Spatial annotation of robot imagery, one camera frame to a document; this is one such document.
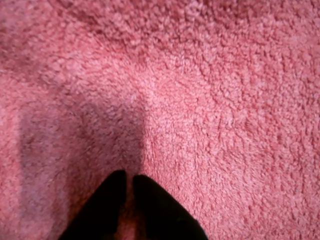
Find orange terry towel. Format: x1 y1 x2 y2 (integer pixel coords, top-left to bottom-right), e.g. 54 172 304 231
0 0 320 240

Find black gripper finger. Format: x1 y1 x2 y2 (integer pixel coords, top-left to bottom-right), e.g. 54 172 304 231
58 169 128 240
132 174 210 240

